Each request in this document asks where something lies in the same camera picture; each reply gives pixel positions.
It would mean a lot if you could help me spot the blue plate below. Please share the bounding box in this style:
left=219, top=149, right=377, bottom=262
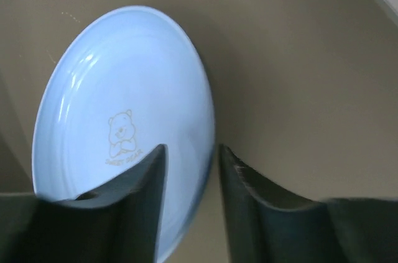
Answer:
left=32, top=6, right=215, bottom=262

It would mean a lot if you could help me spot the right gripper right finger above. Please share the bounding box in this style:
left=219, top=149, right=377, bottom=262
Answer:
left=218, top=144, right=397, bottom=262

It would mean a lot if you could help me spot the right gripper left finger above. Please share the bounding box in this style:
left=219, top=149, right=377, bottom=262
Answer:
left=1, top=144, right=167, bottom=262

